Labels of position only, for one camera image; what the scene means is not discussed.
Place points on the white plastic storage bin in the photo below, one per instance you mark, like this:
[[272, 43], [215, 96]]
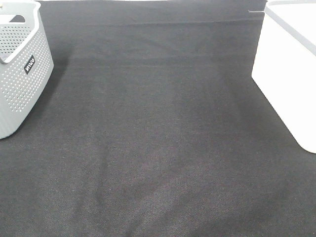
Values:
[[285, 66]]

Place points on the black table cloth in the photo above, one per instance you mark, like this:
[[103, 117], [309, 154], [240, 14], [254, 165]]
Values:
[[152, 126]]

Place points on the grey perforated plastic basket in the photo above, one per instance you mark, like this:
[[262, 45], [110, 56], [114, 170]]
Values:
[[26, 62]]

